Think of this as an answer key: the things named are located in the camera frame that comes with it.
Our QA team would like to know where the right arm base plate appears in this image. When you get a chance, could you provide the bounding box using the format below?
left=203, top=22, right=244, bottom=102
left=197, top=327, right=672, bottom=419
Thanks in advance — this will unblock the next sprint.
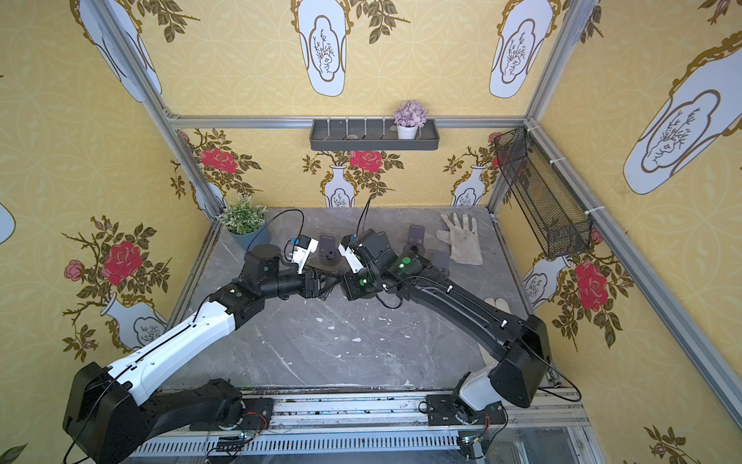
left=417, top=394, right=506, bottom=426

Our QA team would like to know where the cream leather work glove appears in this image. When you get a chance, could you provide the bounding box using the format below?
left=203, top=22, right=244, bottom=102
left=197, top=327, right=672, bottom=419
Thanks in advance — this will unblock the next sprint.
left=479, top=297, right=512, bottom=367

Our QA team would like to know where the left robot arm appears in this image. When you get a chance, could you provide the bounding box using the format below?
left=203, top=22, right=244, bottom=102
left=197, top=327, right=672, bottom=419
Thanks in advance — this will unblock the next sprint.
left=63, top=245, right=341, bottom=463

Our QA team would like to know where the aluminium frame rail front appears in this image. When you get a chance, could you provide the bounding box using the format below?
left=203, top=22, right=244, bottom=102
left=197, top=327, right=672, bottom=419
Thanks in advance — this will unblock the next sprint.
left=121, top=389, right=606, bottom=463

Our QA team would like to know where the grey wall shelf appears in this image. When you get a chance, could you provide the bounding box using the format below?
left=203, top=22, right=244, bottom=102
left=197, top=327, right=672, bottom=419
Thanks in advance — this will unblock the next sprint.
left=309, top=117, right=441, bottom=152

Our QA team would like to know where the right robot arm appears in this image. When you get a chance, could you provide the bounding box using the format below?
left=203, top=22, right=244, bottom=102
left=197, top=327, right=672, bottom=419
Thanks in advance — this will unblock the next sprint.
left=338, top=229, right=551, bottom=412

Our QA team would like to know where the black wire mesh basket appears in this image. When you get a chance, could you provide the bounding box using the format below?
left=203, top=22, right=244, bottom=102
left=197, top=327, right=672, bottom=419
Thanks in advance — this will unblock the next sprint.
left=496, top=128, right=593, bottom=259

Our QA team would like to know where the grey work glove back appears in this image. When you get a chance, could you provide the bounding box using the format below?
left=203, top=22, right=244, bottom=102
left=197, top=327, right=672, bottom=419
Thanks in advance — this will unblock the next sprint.
left=436, top=213, right=483, bottom=266

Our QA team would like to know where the purple phone stand front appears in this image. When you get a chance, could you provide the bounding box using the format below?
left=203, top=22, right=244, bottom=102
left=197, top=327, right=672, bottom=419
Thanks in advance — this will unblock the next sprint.
left=323, top=276, right=343, bottom=299

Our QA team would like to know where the green plant blue pot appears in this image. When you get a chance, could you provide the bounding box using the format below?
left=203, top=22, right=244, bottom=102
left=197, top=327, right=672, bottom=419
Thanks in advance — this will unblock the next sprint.
left=218, top=195, right=271, bottom=251

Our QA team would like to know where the purple flower white pot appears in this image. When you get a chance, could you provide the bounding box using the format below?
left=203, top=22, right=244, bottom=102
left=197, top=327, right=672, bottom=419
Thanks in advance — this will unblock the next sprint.
left=394, top=100, right=428, bottom=140

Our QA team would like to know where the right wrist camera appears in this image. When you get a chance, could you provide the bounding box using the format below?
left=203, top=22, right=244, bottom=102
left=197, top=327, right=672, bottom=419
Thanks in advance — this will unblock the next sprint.
left=338, top=244, right=365, bottom=274

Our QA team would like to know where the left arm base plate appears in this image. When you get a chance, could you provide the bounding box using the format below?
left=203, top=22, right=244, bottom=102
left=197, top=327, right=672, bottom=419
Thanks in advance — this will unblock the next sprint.
left=189, top=396, right=274, bottom=432

